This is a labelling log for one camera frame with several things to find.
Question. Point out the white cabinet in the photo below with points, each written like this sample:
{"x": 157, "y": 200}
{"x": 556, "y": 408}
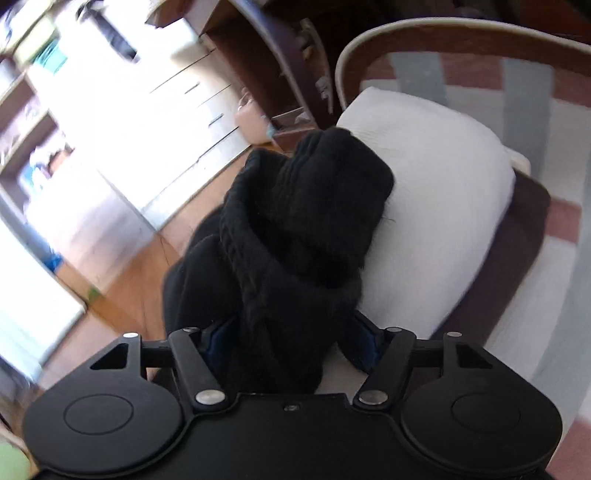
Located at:
{"x": 184, "y": 92}

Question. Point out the dark wood desk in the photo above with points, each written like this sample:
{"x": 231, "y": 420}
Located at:
{"x": 258, "y": 41}

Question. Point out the small light blue item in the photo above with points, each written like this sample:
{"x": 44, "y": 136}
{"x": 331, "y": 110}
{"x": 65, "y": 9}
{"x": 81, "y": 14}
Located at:
{"x": 271, "y": 131}

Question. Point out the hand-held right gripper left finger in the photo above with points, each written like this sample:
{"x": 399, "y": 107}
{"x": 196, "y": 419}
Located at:
{"x": 222, "y": 344}

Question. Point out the black sweater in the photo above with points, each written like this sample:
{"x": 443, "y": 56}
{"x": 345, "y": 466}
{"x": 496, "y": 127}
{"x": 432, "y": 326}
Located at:
{"x": 295, "y": 230}

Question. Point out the brown folded garment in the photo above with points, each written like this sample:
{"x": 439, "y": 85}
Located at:
{"x": 517, "y": 240}

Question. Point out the cardboard box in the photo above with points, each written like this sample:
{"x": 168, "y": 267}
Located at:
{"x": 74, "y": 281}

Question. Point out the white folded sweater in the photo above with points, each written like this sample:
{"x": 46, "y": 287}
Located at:
{"x": 438, "y": 194}

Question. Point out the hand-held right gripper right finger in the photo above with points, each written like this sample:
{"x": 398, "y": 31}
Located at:
{"x": 368, "y": 346}

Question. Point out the checkered rug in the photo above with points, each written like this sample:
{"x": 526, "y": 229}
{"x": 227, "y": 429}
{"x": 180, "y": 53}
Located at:
{"x": 521, "y": 78}

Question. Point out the wooden shelf unit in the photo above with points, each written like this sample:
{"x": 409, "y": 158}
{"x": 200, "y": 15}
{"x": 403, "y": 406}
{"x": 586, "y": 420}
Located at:
{"x": 18, "y": 94}

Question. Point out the light green cloth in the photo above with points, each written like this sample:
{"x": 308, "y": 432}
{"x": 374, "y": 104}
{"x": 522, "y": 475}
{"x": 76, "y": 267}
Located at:
{"x": 11, "y": 461}

